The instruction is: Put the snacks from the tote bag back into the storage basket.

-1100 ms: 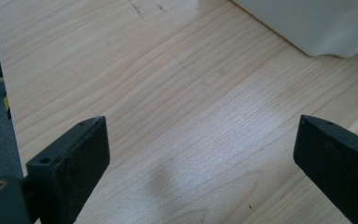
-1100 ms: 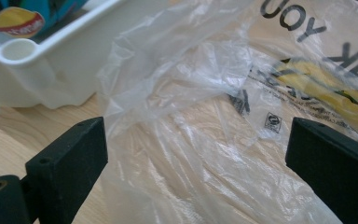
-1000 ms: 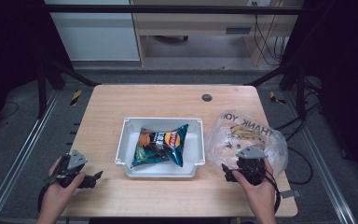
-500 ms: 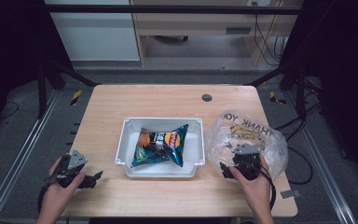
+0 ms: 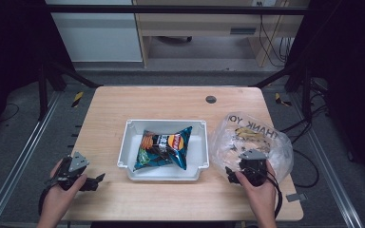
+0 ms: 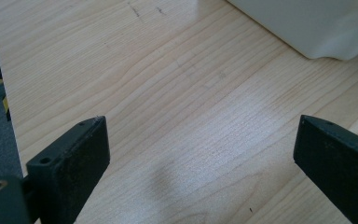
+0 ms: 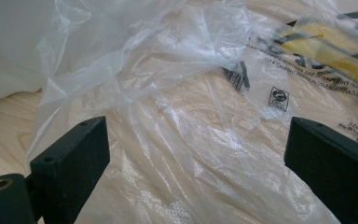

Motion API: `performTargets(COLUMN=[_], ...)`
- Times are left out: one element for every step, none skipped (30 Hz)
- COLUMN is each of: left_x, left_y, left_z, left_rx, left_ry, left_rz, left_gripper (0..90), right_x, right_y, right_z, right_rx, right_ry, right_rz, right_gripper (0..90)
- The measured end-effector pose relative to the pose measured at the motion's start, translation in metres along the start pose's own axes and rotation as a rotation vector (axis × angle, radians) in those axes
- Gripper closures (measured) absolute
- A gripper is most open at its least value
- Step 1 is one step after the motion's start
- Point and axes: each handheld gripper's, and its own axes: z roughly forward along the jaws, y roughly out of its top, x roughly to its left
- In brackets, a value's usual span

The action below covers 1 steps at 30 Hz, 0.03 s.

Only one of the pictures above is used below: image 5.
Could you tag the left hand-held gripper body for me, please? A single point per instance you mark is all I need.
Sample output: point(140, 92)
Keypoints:
point(76, 163)

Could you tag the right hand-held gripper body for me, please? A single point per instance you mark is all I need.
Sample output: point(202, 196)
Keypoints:
point(253, 166)

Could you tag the clear plastic shopping bag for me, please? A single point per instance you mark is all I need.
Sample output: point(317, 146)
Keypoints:
point(231, 148)

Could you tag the white plastic tray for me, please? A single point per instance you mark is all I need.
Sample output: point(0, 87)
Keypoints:
point(196, 158)

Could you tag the black and teal chip bag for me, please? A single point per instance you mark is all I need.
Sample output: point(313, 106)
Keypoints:
point(161, 148)

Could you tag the person's right hand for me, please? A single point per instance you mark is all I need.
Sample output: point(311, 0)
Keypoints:
point(261, 194)

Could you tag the person's left hand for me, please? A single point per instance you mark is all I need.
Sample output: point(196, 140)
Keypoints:
point(58, 196)

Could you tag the black and yellow tape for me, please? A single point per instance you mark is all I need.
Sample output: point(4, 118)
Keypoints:
point(77, 98)
point(280, 99)

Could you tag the grey table grommet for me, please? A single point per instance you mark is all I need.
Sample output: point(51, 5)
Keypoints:
point(211, 99)

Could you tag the white cabinet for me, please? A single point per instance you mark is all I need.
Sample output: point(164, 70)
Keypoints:
point(98, 38)

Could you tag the dark curtain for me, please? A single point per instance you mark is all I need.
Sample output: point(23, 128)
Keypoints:
point(345, 63)
point(9, 47)

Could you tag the small grey bracket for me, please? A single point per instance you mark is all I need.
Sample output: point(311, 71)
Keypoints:
point(296, 197)

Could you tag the aluminium floor rail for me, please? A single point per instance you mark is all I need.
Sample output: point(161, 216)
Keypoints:
point(22, 155)
point(326, 158)

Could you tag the black frame stand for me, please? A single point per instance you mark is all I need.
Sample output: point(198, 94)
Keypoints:
point(43, 91)
point(305, 91)

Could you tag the black horizontal frame bar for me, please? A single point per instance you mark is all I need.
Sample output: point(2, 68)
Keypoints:
point(171, 9)

